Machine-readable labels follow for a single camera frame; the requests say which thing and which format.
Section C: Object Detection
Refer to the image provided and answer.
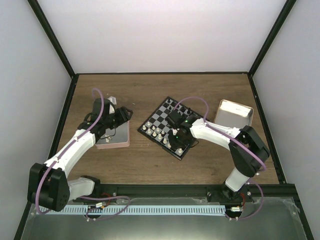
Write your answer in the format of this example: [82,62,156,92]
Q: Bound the purple cable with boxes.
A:
[173,96,268,221]
[35,87,131,222]

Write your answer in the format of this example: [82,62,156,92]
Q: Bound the pink tin box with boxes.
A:
[95,121,130,150]

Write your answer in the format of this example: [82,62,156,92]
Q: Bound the black and white chessboard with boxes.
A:
[137,96,202,160]

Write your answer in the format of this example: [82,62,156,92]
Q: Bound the black enclosure frame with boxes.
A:
[12,0,316,240]

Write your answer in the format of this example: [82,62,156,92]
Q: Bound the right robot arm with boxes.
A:
[165,110,271,202]

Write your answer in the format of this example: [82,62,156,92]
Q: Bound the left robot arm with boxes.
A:
[27,98,133,212]

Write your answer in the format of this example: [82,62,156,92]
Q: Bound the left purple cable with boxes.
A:
[35,87,131,222]

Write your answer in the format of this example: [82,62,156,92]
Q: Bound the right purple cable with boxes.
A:
[173,96,268,221]

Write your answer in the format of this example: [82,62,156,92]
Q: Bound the gold tin box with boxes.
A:
[214,99,254,129]

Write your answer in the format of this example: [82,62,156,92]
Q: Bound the black aluminium mounting rail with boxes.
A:
[72,183,253,201]

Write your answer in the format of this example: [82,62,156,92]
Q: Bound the light blue slotted cable duct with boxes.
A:
[63,205,226,216]

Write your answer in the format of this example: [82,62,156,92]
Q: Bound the black chess pieces row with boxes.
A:
[163,98,193,116]

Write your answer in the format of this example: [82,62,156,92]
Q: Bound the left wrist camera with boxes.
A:
[108,96,117,106]

